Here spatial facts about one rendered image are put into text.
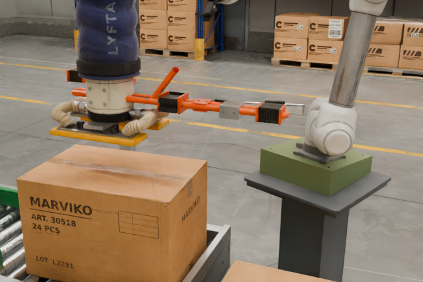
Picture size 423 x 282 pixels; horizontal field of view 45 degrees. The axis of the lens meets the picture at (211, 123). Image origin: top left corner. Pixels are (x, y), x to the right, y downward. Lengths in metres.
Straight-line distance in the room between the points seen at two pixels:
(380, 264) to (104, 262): 1.87
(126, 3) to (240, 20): 8.84
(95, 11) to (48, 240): 0.86
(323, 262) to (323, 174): 0.46
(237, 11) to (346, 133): 8.62
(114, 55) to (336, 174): 1.08
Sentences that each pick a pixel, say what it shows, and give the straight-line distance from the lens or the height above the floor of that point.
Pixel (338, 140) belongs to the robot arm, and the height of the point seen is 1.04.
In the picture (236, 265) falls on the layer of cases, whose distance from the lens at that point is 2.14.
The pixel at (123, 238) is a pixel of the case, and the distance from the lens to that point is 1.85.
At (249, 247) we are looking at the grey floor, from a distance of 3.32.
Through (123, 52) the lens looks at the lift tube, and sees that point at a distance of 1.78.
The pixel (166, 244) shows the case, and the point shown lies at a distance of 1.79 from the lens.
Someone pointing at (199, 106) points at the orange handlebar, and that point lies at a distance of 1.73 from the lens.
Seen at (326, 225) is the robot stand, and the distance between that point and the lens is 2.42.
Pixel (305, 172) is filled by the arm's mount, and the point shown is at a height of 0.82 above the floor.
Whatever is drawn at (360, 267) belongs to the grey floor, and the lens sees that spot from 3.26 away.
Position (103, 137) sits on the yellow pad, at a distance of 1.80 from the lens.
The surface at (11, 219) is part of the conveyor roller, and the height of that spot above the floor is 0.53.
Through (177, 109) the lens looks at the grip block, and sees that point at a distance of 1.75.
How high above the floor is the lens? 1.70
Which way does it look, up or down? 17 degrees down
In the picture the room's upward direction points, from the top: 1 degrees clockwise
